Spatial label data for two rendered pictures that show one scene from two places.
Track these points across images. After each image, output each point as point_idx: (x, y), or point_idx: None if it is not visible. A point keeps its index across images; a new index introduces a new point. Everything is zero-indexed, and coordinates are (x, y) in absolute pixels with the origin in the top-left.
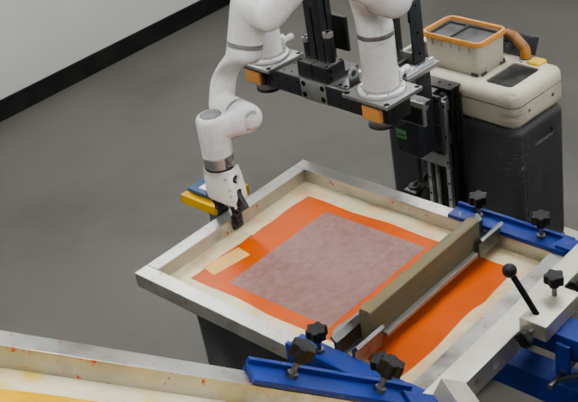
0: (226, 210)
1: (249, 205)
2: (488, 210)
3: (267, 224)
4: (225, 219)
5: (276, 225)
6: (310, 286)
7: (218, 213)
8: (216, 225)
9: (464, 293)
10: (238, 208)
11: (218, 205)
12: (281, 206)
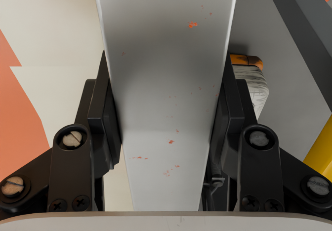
0: (212, 139)
1: (141, 191)
2: None
3: (47, 135)
4: (147, 86)
5: (8, 141)
6: None
7: (238, 106)
8: None
9: None
10: (5, 204)
11: (240, 166)
12: (107, 197)
